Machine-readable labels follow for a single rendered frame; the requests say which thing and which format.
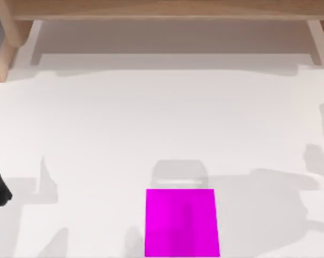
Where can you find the magenta flat square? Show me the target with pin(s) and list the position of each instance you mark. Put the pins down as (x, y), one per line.
(181, 223)

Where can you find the pale wooden shelf unit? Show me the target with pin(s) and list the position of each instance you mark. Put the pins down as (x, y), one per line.
(162, 10)

